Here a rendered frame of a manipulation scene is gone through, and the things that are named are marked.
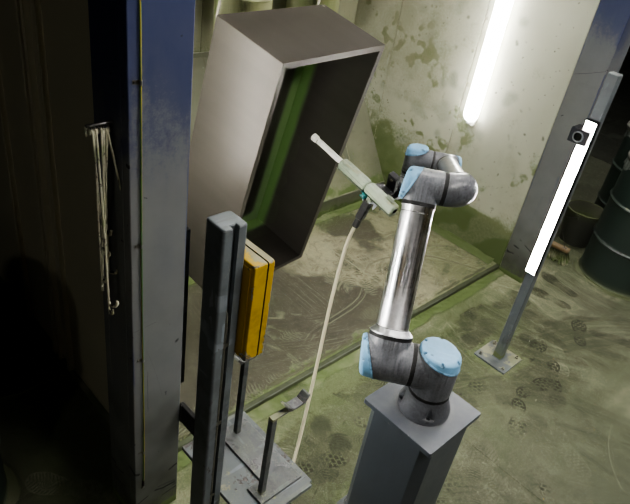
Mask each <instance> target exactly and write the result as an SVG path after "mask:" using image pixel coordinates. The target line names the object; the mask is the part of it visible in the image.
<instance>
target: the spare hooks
mask: <svg viewBox="0 0 630 504"><path fill-rule="evenodd" d="M109 124H113V120H109V121H103V122H97V123H92V124H86V125H84V128H83V131H84V135H85V137H87V136H88V134H89V135H91V134H92V145H93V153H94V165H95V184H96V208H97V226H98V242H99V256H100V272H101V291H104V283H107V296H108V298H107V301H108V310H109V313H110V314H111V315H113V314H114V309H112V312H111V309H110V307H113V308H117V307H118V305H119V301H118V300H117V301H116V304H115V305H113V304H111V302H110V289H109V275H108V272H109V273H110V274H115V275H116V274H117V272H118V270H117V269H116V272H114V271H111V270H110V261H109V257H110V256H111V252H110V251H109V236H112V230H110V233H109V231H108V209H107V202H108V201H107V189H108V187H107V165H108V145H110V149H111V154H112V159H113V162H114V166H115V172H116V176H117V180H118V184H119V189H120V191H121V186H120V179H119V174H118V169H117V166H116V161H115V156H114V151H113V148H112V143H111V138H110V134H109V132H110V127H109ZM105 125H106V126H105ZM87 128H89V129H88V134H87ZM92 128H93V130H92ZM100 133H101V155H102V180H101V166H100V157H99V142H98V134H100ZM108 141H109V142H108ZM96 148H97V156H96ZM97 161H98V173H99V183H98V173H97ZM99 189H100V193H99ZM100 200H101V205H100ZM101 212H102V218H101ZM99 217H100V221H99ZM100 229H101V237H100ZM101 247H102V254H101ZM104 256H105V267H106V277H105V279H104ZM103 282H104V283H103Z"/></svg>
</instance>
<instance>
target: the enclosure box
mask: <svg viewBox="0 0 630 504"><path fill-rule="evenodd" d="M323 5H324V4H323ZM324 6H325V7H324ZM324 6H322V5H312V6H302V7H291V8H281V9H271V10H260V11H250V12H239V13H229V14H219V15H217V16H216V21H215V25H214V30H213V35H212V40H211V45H210V50H209V55H208V60H207V65H206V70H205V74H204V79H203V84H202V89H201V94H200V99H199V104H198V109H197V114H196V118H195V123H194V128H193V133H192V138H191V143H190V152H189V178H188V204H187V227H189V228H190V229H191V233H190V256H189V276H190V277H191V278H192V279H193V280H194V281H195V282H196V283H197V284H198V285H199V286H200V287H201V288H202V289H203V272H204V255H205V239H206V222H207V218H208V217H210V216H213V215H216V214H219V213H223V212H226V211H232V212H233V213H235V214H236V215H237V216H239V217H240V218H241V219H243V220H244V221H245V222H247V234H246V238H247V239H248V240H249V241H251V242H252V243H253V244H255V245H256V246H257V247H258V248H260V249H261V250H262V251H264V252H265V253H266V254H268V255H269V256H270V257H271V258H273V259H274V260H275V266H274V271H275V270H277V269H279V268H281V267H283V266H285V265H287V264H289V263H291V262H293V261H295V260H297V259H299V258H301V257H302V255H303V252H304V250H305V247H306V244H307V242H308V239H309V237H310V234H311V232H312V229H313V227H314V224H315V222H316V219H317V217H318V214H319V212H320V209H321V207H322V204H323V202H324V199H325V197H326V194H327V191H328V189H329V186H330V184H331V181H332V179H333V176H334V174H335V171H336V169H337V168H336V167H337V166H338V164H339V163H338V162H336V161H335V160H334V159H333V158H332V157H331V156H330V155H329V154H328V153H327V152H326V151H325V150H323V149H322V148H321V147H320V146H319V145H318V144H317V143H315V142H313V141H312V140H311V136H312V135H313V134H315V133H316V134H317V135H318V136H319V137H320V139H321V140H322V141H323V142H324V143H326V144H327V145H328V146H329V147H330V148H331V149H332V150H333V151H334V152H335V153H336V154H338V155H339V156H340V157H341V156H342V154H343V151H344V149H345V146H346V143H347V141H348V138H349V136H350V133H351V131H352V128H353V126H354V123H355V121H356V118H357V116H358V113H359V111H360V108H361V106H362V103H363V101H364V98H365V96H366V93H367V90H368V88H369V85H370V83H371V80H372V78H373V75H374V73H375V70H376V68H377V65H378V63H379V60H380V58H381V55H382V53H383V50H384V48H385V44H383V43H382V42H380V41H379V40H377V39H376V38H374V37H373V36H371V35H370V34H368V33H367V32H365V31H364V30H362V29H361V28H359V27H358V26H356V25H355V24H353V23H352V22H350V21H349V20H347V19H346V18H344V17H343V16H341V15H340V14H338V13H337V12H335V11H334V10H332V9H330V8H329V7H327V6H326V5H324Z"/></svg>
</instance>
